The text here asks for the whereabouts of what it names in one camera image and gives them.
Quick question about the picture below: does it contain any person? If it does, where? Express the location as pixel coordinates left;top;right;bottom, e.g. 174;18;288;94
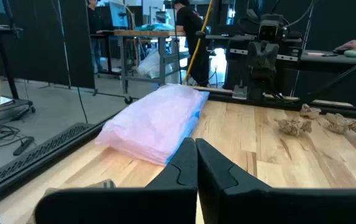
87;0;106;74
172;0;210;88

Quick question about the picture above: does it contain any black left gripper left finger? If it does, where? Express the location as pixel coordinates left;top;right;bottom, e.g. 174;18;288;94
34;138;199;224

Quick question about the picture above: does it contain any pink trash bag blue drawstring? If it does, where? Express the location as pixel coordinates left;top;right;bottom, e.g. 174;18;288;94
95;83;210;167

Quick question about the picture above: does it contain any teal cloth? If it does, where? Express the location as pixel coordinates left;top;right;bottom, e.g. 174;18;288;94
135;22;176;32

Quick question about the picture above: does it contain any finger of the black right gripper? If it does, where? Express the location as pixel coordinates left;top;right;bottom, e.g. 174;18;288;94
248;42;265;75
263;42;279;75

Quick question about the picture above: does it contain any computer monitor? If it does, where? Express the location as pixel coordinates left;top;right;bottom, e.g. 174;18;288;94
108;1;129;29

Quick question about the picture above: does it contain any dark desk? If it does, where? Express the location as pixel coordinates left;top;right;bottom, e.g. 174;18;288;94
299;49;356;68

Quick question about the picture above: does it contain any white plastic bag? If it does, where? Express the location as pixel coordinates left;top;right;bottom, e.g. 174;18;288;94
137;49;173;79

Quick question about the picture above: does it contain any black floor cable bundle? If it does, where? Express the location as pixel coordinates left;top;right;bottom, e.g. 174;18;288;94
0;124;22;149

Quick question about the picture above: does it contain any black aluminium table frame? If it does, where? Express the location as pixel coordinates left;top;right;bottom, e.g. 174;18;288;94
0;54;356;203

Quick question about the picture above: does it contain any black power strip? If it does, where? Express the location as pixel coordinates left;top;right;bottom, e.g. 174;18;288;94
12;136;35;157

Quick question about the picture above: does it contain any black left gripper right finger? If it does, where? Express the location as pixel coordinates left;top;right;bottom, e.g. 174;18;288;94
195;138;356;224

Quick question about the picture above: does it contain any wooden top metal workbench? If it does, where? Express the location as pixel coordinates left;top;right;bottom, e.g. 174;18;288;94
113;29;191;105

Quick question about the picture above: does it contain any black partition wall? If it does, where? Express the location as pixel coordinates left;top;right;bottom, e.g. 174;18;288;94
0;0;96;90

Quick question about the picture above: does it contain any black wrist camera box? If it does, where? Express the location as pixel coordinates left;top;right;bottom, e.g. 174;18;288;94
258;19;281;43

